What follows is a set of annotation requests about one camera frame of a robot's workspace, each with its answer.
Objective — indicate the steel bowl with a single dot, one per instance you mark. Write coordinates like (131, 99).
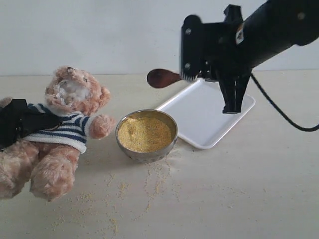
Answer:
(152, 156)

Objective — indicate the beige teddy bear striped sweater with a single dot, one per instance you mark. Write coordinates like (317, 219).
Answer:
(48, 159)

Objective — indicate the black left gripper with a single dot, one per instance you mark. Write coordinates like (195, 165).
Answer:
(13, 117)

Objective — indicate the white rectangular plastic tray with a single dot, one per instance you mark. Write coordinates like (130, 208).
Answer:
(197, 110)

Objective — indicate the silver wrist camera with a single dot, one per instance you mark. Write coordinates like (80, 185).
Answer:
(190, 48)

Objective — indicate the yellow millet grain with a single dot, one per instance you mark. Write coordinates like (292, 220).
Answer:
(144, 135)

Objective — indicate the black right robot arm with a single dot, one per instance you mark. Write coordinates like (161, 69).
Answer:
(274, 27)

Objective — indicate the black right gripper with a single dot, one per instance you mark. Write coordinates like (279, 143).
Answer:
(220, 58)

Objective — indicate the dark red wooden spoon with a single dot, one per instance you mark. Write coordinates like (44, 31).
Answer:
(161, 78)

